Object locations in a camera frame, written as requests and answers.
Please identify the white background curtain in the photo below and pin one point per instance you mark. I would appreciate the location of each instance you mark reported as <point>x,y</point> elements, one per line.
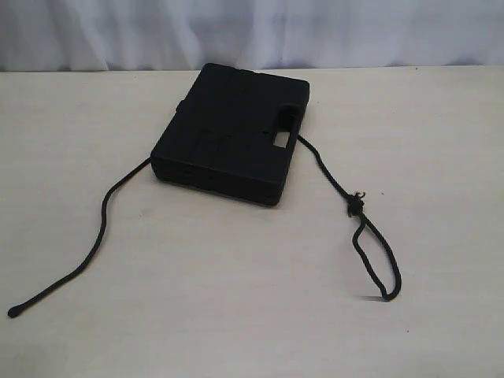
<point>173,35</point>

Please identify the black plastic carry case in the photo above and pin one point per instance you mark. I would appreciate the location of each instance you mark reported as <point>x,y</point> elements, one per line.
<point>233,134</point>

